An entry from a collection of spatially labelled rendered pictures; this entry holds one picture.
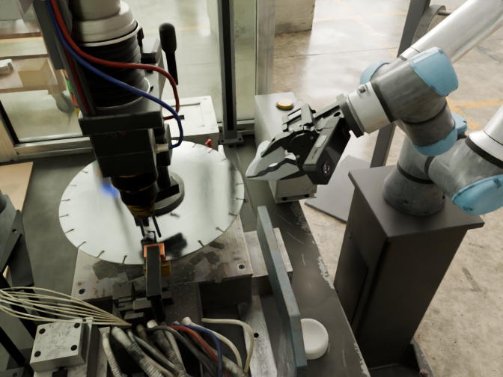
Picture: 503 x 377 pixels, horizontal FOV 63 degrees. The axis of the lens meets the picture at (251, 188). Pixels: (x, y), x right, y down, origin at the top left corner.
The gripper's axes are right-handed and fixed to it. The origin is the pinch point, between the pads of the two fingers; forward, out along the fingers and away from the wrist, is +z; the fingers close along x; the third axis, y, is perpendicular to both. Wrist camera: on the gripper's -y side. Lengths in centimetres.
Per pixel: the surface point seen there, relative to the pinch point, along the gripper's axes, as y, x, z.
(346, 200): 96, -108, 13
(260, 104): 40.8, -8.9, 3.2
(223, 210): -4.7, -0.3, 6.5
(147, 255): -17.0, 8.0, 13.5
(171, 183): -6.3, 10.5, 8.8
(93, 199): -1.6, 12.7, 26.0
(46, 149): 38, 14, 60
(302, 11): 332, -95, 5
